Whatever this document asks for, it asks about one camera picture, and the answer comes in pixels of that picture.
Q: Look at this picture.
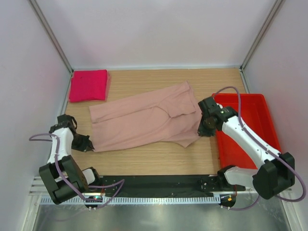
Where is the right aluminium frame post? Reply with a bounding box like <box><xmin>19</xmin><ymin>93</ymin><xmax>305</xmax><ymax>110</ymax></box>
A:
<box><xmin>240</xmin><ymin>0</ymin><xmax>285</xmax><ymax>73</ymax></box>

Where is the aluminium rail profile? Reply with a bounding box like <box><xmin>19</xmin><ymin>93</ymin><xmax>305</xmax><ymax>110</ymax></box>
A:
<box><xmin>29</xmin><ymin>177</ymin><xmax>49</xmax><ymax>195</ymax></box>

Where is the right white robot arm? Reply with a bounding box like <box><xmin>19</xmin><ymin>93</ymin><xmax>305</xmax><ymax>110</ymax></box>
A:
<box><xmin>198</xmin><ymin>97</ymin><xmax>295</xmax><ymax>199</ymax></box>

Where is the white slotted cable duct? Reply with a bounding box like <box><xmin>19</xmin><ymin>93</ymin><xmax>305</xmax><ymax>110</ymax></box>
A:
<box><xmin>40</xmin><ymin>195</ymin><xmax>220</xmax><ymax>205</ymax></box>

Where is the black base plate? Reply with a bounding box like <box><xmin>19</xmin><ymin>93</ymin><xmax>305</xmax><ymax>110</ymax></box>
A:
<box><xmin>93</xmin><ymin>175</ymin><xmax>245</xmax><ymax>198</ymax></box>

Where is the aluminium frame post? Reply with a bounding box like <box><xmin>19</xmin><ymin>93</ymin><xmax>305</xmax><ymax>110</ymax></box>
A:
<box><xmin>27</xmin><ymin>0</ymin><xmax>74</xmax><ymax>74</ymax></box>
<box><xmin>240</xmin><ymin>0</ymin><xmax>285</xmax><ymax>73</ymax></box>

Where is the dusty pink t shirt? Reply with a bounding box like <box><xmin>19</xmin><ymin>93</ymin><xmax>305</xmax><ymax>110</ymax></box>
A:
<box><xmin>89</xmin><ymin>81</ymin><xmax>202</xmax><ymax>152</ymax></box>

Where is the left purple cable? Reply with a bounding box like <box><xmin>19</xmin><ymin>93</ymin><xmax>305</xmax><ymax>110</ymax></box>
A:
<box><xmin>28</xmin><ymin>133</ymin><xmax>126</xmax><ymax>210</ymax></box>

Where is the red plastic bin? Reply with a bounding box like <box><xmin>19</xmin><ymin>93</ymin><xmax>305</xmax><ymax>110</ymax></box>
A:
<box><xmin>216</xmin><ymin>94</ymin><xmax>281</xmax><ymax>169</ymax></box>

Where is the folded magenta t shirt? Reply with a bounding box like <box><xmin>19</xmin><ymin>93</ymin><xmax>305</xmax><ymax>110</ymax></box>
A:
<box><xmin>68</xmin><ymin>69</ymin><xmax>111</xmax><ymax>103</ymax></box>

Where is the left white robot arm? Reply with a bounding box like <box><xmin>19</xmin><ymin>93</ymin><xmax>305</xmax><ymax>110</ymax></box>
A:
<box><xmin>39</xmin><ymin>114</ymin><xmax>102</xmax><ymax>205</ymax></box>

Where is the left aluminium frame post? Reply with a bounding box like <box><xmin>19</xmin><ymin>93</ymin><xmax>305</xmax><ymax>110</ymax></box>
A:
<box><xmin>27</xmin><ymin>0</ymin><xmax>74</xmax><ymax>74</ymax></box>

